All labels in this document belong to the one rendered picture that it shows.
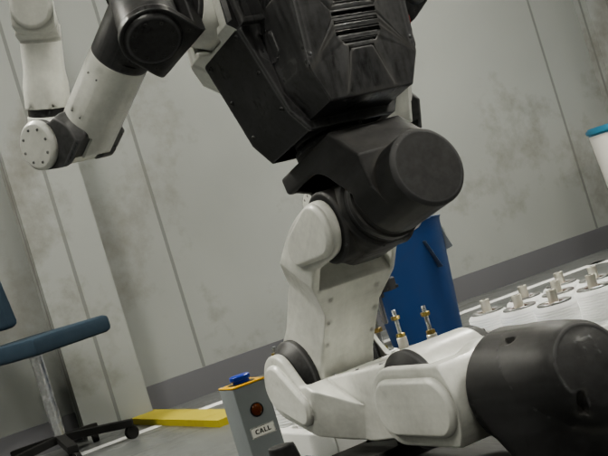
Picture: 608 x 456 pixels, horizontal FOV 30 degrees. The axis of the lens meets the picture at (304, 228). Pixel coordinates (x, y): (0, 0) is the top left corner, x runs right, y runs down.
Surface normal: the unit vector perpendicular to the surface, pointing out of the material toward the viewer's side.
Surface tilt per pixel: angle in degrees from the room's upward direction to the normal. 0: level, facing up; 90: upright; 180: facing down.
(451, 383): 71
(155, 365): 90
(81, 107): 93
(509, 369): 59
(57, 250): 90
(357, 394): 90
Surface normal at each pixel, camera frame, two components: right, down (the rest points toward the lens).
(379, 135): 0.00, -0.88
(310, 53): 0.54, -0.11
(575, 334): 0.18, -0.65
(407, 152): 0.38, -0.33
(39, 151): -0.57, 0.22
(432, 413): -0.85, 0.26
